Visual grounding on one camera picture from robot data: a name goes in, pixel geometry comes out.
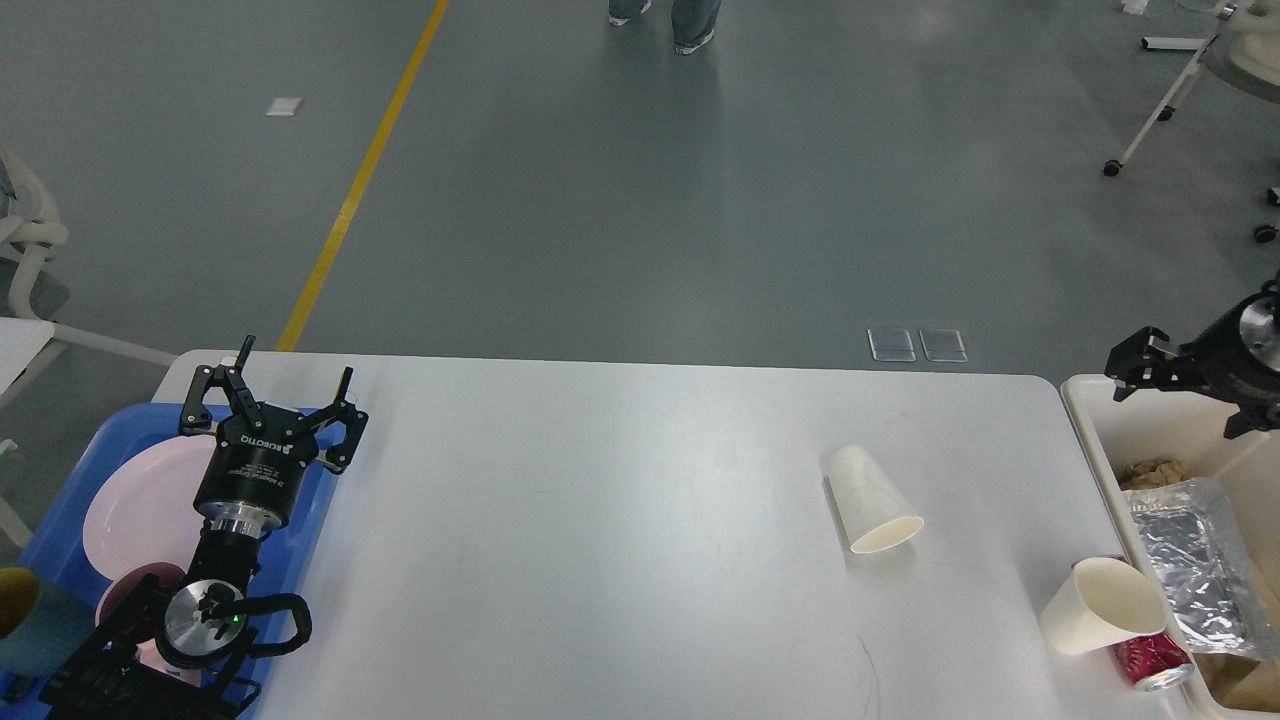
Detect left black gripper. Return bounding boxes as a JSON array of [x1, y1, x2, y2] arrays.
[[178, 334, 369, 541]]

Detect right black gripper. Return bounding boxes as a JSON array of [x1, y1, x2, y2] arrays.
[[1103, 290, 1279, 439]]

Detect brown paper ball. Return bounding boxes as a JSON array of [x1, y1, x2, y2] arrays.
[[1119, 457, 1190, 491]]

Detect aluminium foil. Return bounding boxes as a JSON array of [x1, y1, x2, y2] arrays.
[[1123, 477, 1277, 662]]

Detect pink plate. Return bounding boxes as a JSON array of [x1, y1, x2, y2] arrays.
[[82, 436, 215, 582]]

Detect pink mug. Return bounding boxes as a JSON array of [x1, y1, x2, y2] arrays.
[[96, 562, 206, 691]]

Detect teal green mug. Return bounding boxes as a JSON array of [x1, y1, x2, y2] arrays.
[[1, 566, 95, 707]]

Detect white paper cup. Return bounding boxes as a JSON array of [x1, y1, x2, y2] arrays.
[[824, 445, 925, 555], [1039, 556, 1167, 656]]

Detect brown paper bag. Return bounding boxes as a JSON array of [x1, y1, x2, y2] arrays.
[[1192, 562, 1279, 714]]

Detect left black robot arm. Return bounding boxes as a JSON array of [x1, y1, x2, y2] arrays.
[[38, 337, 369, 719]]

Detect beige plastic bin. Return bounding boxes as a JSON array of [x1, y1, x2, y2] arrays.
[[1060, 375, 1280, 720]]

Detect white side table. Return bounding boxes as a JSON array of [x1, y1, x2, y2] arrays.
[[0, 316, 58, 550]]

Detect red soda can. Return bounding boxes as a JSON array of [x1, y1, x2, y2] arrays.
[[1110, 633, 1196, 692]]

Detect clear floor plate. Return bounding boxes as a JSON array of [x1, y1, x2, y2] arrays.
[[867, 328, 969, 364]]

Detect person in blue jeans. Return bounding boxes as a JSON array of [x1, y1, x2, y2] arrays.
[[607, 0, 723, 56]]

